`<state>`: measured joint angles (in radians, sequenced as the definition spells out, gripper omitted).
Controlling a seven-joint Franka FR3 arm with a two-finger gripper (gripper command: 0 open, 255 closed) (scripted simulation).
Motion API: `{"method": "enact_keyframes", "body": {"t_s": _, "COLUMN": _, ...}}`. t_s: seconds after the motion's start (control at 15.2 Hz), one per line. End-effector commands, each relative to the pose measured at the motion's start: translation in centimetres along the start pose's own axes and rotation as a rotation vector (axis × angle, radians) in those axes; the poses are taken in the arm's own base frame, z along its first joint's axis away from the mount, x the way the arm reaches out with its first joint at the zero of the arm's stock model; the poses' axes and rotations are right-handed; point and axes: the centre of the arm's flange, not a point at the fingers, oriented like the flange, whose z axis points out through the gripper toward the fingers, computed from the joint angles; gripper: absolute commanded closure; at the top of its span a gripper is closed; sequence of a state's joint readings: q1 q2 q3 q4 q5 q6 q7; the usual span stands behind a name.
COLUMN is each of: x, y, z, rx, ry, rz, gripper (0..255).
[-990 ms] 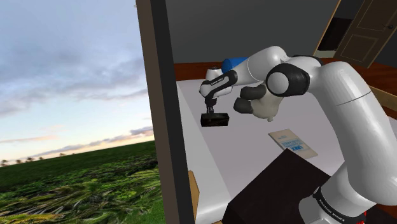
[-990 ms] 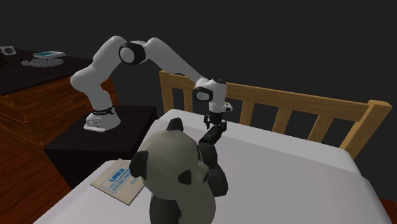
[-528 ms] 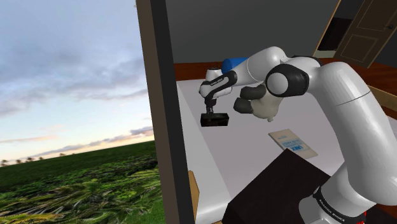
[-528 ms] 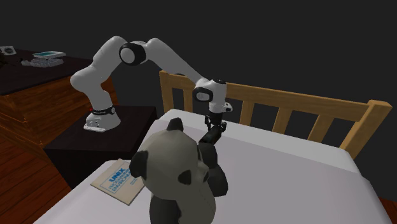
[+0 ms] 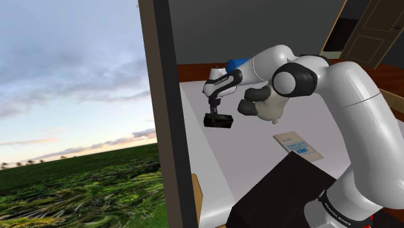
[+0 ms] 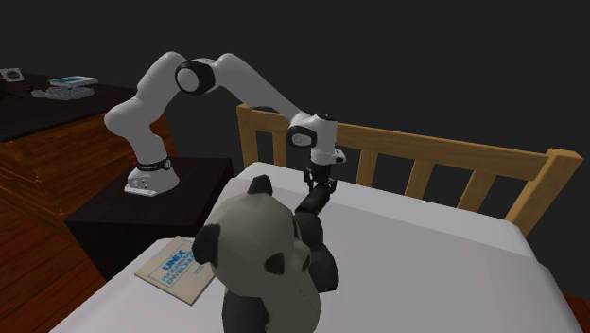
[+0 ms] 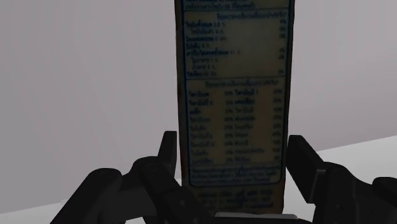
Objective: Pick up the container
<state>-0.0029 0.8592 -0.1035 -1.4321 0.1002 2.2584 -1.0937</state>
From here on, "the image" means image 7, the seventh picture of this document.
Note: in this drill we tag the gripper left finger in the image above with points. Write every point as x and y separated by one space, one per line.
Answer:
155 183

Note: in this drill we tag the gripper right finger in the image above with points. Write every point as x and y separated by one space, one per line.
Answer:
335 189

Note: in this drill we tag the yellow printed carton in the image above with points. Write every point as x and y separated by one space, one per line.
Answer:
234 102

